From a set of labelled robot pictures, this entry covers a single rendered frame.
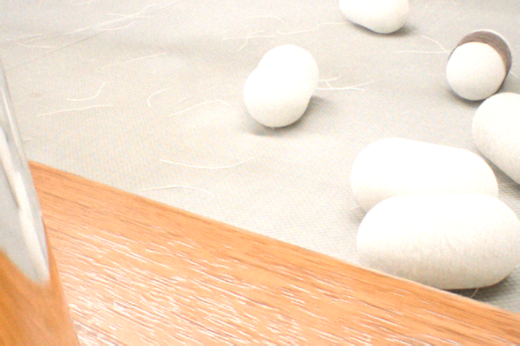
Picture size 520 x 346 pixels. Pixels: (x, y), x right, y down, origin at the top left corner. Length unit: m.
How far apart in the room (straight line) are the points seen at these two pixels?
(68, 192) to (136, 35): 0.20
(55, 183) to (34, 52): 0.19
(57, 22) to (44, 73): 0.08
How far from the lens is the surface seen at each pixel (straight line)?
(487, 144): 0.19
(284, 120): 0.22
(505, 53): 0.25
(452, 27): 0.32
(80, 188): 0.16
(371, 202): 0.17
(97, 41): 0.35
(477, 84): 0.23
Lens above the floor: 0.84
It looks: 28 degrees down
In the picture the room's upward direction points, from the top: 6 degrees counter-clockwise
